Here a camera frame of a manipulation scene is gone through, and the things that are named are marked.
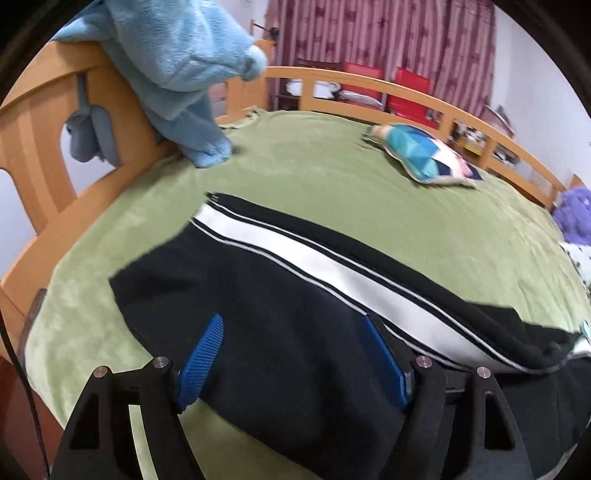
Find white floral pillow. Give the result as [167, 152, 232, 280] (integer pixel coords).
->
[561, 242, 591, 296]

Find black pants with white stripe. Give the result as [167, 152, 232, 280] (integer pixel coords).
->
[108, 191, 591, 480]

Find wooden bed frame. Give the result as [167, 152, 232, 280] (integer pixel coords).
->
[0, 39, 591, 370]

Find light blue fleece robe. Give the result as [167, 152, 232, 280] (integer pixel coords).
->
[55, 0, 269, 169]

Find brown bed edge pad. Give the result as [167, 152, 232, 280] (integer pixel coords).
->
[25, 288, 49, 337]

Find red chair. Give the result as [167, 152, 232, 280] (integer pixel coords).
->
[342, 62, 386, 109]
[388, 67, 439, 127]

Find green fleece blanket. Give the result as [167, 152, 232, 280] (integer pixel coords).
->
[23, 108, 591, 480]

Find purple plush toy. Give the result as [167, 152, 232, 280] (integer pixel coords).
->
[554, 187, 591, 245]

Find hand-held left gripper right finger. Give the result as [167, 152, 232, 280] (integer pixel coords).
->
[358, 314, 534, 480]

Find wooden coat rack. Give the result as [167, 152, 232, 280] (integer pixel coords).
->
[249, 18, 282, 43]

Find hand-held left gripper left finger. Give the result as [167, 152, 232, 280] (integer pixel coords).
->
[48, 314, 225, 480]

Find maroon striped curtain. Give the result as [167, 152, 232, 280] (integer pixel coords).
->
[265, 0, 497, 125]

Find geometric patterned pillow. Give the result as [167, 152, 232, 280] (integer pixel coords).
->
[362, 122, 483, 188]

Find dark wooden chair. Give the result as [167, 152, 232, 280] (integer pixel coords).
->
[295, 58, 345, 77]

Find black cable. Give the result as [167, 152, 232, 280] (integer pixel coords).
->
[0, 305, 51, 480]

